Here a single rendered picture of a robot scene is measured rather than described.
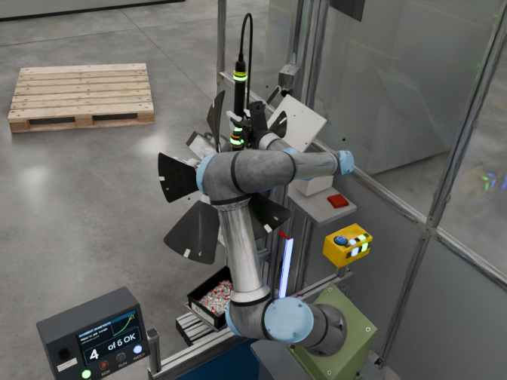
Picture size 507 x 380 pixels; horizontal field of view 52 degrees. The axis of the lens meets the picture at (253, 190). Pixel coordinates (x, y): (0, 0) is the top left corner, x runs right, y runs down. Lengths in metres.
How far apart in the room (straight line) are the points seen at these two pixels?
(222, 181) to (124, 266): 2.09
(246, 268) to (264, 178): 0.27
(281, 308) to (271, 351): 0.33
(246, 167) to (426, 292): 1.38
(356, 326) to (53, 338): 0.82
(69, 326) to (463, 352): 1.68
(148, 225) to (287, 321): 2.36
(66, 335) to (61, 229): 2.29
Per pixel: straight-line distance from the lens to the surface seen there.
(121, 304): 1.52
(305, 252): 2.78
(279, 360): 1.70
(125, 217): 3.73
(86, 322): 1.49
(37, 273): 3.46
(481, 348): 2.44
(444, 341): 2.56
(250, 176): 1.31
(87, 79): 5.30
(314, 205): 2.48
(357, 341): 1.55
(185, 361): 1.86
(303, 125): 2.19
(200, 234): 2.06
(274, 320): 1.41
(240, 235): 1.41
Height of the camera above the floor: 2.39
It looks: 37 degrees down
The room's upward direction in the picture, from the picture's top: 4 degrees clockwise
